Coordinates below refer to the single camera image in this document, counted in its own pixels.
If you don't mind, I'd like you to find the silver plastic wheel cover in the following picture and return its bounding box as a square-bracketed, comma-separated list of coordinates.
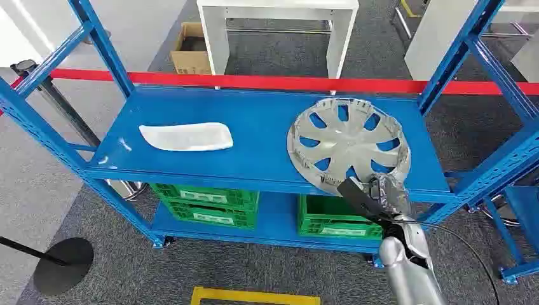
[287, 97, 412, 197]

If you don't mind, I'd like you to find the open cardboard box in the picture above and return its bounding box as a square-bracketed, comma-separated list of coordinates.
[170, 22, 213, 76]

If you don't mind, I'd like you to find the white table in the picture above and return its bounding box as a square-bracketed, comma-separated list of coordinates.
[404, 0, 539, 83]
[196, 0, 360, 95]

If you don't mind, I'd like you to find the green plastic crate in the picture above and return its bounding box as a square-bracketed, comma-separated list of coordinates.
[297, 194, 385, 240]
[161, 200, 259, 231]
[149, 183, 261, 212]

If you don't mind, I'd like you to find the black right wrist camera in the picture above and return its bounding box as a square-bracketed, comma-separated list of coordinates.
[336, 177, 392, 223]

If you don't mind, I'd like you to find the red barrier belt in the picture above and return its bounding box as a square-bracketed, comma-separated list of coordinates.
[0, 68, 539, 116]

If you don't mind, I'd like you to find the blue steel shelf rack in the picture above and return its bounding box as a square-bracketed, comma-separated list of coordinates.
[0, 0, 539, 270]
[483, 185, 539, 286]

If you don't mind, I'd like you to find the yellow floor tape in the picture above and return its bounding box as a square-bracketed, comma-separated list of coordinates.
[190, 287, 322, 305]

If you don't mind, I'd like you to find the white plastic trim part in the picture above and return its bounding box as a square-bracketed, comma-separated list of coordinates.
[138, 122, 234, 153]

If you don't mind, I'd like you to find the black stanchion base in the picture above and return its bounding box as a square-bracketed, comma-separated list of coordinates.
[0, 236, 95, 297]

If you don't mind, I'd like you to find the steel stanchion post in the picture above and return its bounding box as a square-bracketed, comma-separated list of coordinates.
[10, 59, 147, 201]

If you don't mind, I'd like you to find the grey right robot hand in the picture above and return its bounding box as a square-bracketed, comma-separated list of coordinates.
[367, 173, 413, 219]

